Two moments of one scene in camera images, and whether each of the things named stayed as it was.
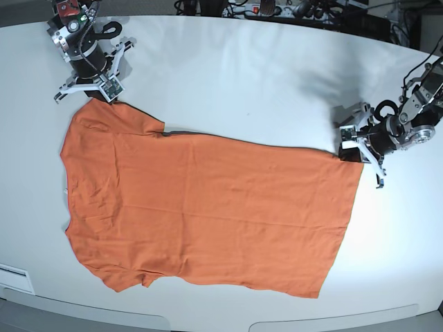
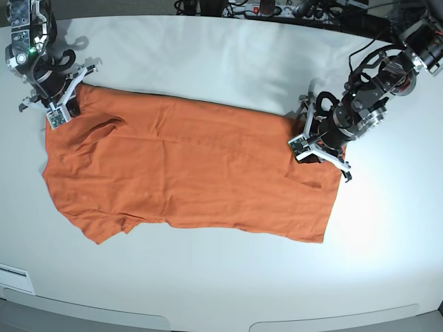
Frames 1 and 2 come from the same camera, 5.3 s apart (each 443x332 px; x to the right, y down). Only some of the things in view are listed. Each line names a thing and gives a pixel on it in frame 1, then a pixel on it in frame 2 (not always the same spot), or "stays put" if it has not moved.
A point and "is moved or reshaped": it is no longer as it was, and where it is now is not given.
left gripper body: x=75 y=84 to x=57 y=87
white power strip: x=286 y=11 stays put
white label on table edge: x=16 y=277 stays put
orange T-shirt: x=146 y=206 is moved or reshaped
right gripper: x=361 y=115 to x=329 y=128
